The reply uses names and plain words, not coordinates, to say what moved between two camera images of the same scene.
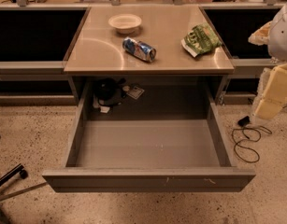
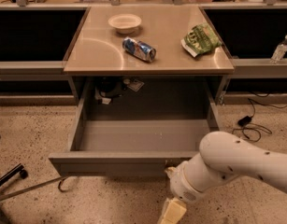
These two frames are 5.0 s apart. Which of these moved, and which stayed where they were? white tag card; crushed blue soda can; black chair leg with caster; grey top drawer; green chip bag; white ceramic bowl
Moved: grey top drawer; white tag card
Stayed: black chair leg with caster; green chip bag; crushed blue soda can; white ceramic bowl
